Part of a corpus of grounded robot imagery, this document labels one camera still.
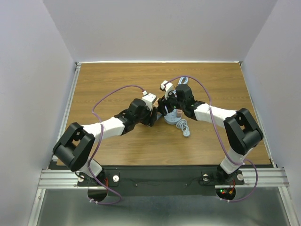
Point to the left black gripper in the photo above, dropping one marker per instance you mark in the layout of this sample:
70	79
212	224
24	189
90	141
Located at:
150	121

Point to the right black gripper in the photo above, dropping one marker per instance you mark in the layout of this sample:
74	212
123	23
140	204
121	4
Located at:
162	103

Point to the small pink plug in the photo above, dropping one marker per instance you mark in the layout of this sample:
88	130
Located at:
178	113

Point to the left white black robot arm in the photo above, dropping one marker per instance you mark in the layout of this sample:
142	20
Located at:
74	146

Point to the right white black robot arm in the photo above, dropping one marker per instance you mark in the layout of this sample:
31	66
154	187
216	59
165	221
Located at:
242	130

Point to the round light blue socket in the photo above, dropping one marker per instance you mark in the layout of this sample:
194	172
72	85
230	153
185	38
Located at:
172	118

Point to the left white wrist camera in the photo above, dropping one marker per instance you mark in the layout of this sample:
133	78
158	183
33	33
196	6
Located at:
149	99

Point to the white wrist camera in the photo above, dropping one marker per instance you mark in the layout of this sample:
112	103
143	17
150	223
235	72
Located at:
149	99
167	87

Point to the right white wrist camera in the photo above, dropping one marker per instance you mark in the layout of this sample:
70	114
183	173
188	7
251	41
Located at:
167	87

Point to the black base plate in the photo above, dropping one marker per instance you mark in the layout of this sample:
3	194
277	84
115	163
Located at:
168	180

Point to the aluminium rail frame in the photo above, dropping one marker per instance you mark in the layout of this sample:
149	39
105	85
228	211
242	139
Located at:
102	90

